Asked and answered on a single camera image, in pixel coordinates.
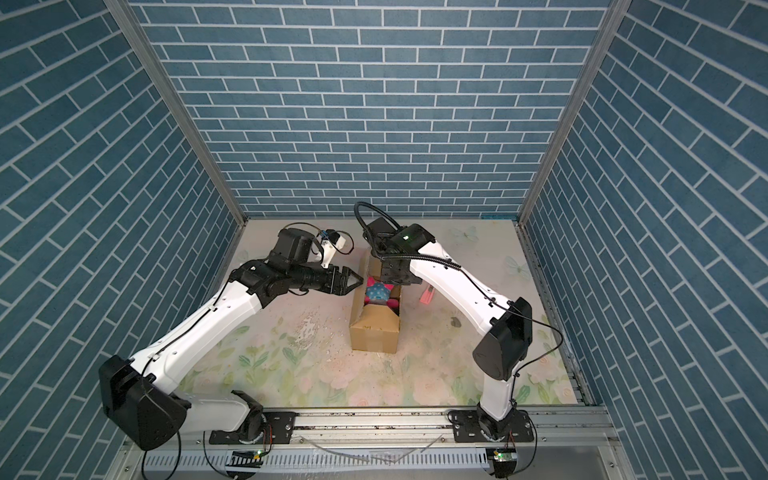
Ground controller board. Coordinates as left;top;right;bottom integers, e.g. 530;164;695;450
486;447;519;479
225;450;264;478

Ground brown cardboard express box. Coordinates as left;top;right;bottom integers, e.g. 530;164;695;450
349;249;402;354

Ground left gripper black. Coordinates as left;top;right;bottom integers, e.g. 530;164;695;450
288;262;366;295

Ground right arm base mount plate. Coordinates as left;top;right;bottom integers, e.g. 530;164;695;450
447;407;535;443

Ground pink blue plush toy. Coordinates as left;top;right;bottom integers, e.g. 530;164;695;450
364;276;400;313

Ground left controller board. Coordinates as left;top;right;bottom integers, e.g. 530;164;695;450
225;450;264;478

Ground pink utility knife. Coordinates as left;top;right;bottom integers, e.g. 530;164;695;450
419;285;435;305

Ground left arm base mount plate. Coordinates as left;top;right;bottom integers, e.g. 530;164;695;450
207;411;298;446

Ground right controller board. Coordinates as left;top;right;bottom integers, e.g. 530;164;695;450
486;447;519;479

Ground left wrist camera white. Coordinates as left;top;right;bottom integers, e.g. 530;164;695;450
318;229;355;268

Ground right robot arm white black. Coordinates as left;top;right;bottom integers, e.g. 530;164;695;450
371;224;533;422

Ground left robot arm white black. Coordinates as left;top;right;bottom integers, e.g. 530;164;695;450
98;222;364;451

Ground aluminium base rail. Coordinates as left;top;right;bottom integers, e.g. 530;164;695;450
128;405;628;478

